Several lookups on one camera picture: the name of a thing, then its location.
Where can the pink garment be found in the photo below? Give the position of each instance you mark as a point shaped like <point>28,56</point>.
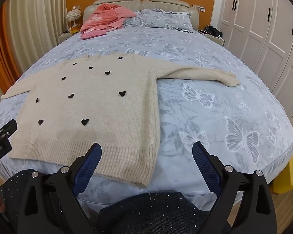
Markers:
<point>107,17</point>

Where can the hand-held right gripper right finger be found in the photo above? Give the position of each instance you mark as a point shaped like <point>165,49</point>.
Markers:
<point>205,165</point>

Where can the butterfly print pillow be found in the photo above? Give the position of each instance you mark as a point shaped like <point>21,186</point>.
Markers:
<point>166,20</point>

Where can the cream sweater with black hearts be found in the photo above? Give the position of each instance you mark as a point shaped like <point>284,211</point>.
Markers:
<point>88,107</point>

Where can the white wardrobe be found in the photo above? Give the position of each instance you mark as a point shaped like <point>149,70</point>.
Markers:
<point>258,29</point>

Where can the bed with butterfly sheet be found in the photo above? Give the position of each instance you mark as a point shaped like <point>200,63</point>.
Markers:
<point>197,117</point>

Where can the beige nightstand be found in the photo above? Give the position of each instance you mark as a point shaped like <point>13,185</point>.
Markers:
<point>66,37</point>
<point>216,40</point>

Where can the orange curtain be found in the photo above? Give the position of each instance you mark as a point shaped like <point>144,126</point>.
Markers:
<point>3,53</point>

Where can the person's dark studded pants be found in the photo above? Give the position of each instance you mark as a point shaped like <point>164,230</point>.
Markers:
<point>149,212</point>

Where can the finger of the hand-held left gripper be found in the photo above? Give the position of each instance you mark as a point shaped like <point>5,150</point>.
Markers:
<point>7,128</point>

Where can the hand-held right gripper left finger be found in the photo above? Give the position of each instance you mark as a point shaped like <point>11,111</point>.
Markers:
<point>88,165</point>

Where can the beige padded headboard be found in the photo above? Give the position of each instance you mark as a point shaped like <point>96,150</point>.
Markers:
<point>146,3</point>

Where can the white wall socket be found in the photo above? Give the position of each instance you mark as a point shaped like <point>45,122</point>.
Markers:
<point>199,7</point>
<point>76,7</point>

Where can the pink folded cloth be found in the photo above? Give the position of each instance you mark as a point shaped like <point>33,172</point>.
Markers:
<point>91,35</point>

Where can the cream curtain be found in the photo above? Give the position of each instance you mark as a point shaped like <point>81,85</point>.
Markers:
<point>36,24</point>

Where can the black bag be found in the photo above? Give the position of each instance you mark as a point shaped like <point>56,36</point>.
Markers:
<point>212,31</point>

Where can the yellow stool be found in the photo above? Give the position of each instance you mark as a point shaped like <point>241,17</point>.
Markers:
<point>289,175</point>

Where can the white feather lamp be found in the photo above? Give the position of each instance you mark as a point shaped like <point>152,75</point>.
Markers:
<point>73,15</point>

